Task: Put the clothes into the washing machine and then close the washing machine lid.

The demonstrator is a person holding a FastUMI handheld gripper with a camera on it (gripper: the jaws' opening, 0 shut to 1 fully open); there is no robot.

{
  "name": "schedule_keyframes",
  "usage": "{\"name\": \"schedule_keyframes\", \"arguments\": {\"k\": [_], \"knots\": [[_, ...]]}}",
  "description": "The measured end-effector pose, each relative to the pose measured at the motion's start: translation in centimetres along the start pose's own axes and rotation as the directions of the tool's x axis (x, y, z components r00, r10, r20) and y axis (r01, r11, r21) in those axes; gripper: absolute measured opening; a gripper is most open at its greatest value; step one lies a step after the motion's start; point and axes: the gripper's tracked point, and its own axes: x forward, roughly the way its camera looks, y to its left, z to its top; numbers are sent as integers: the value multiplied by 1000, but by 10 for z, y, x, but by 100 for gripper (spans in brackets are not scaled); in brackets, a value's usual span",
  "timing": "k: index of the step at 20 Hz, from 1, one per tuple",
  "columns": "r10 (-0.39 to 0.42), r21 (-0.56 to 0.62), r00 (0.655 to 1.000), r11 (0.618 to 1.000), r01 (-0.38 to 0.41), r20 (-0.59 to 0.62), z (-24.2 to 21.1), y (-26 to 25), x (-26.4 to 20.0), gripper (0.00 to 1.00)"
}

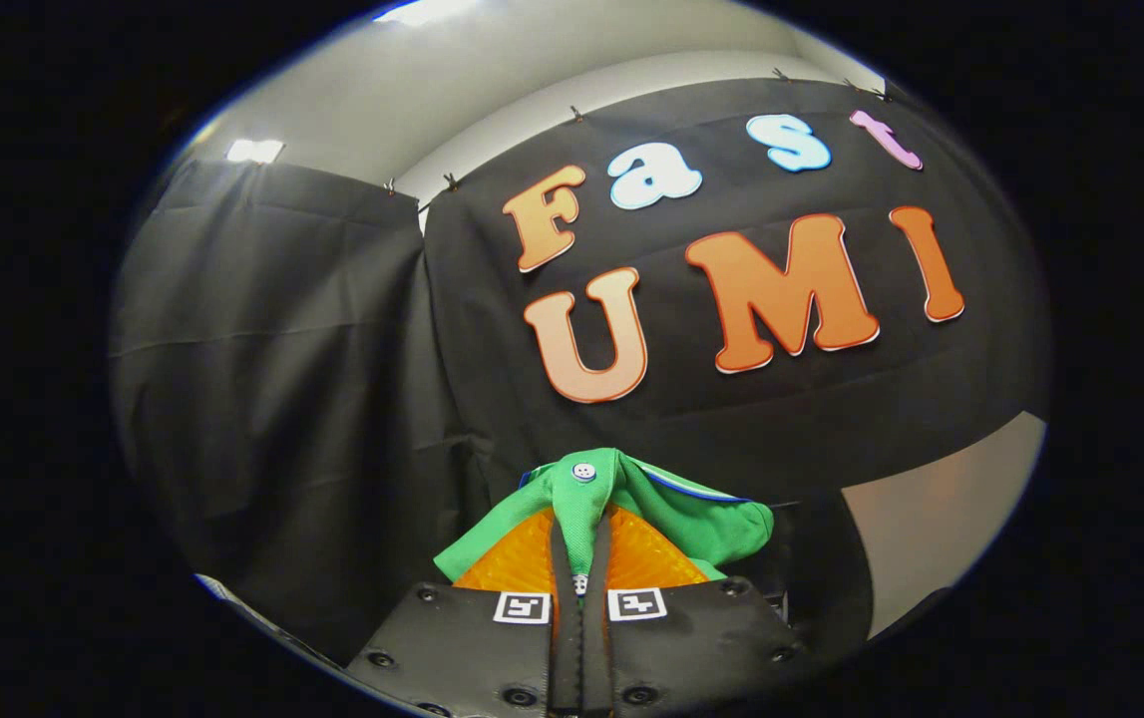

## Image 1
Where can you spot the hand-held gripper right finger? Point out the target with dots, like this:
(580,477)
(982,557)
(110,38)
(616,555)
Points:
(701,648)

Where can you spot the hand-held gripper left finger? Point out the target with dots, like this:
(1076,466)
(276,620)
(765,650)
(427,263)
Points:
(472,648)

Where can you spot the green polo shirt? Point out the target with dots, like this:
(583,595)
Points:
(681,519)

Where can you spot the row of cloth clips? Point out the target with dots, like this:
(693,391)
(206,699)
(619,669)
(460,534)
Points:
(576,114)

